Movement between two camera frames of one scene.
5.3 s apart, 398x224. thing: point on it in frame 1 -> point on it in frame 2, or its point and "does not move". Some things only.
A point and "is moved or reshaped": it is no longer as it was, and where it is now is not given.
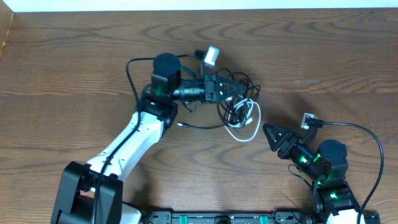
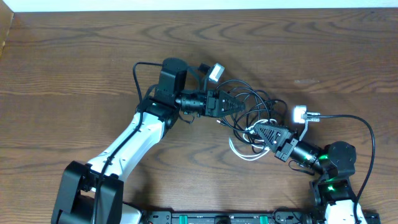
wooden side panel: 7,16 does not move
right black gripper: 286,142 does not move
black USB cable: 234,113 is moved or reshaped
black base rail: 237,217 does not move
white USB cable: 240,116 is moved or reshaped
